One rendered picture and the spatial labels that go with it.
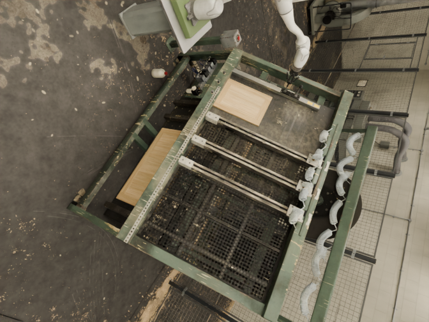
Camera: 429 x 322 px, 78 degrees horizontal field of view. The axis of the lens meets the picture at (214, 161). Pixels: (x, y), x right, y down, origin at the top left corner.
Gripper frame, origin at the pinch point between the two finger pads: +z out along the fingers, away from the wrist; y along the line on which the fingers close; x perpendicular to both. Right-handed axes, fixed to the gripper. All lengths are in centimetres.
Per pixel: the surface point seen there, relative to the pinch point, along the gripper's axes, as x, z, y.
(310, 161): -66, 5, 46
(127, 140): -109, 44, -122
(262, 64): 20.1, 12.2, -33.2
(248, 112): -39.9, 14.1, -22.7
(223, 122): -64, 9, -39
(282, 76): 20.1, 15.8, -8.7
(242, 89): -17.2, 13.7, -38.8
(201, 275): -189, 11, 2
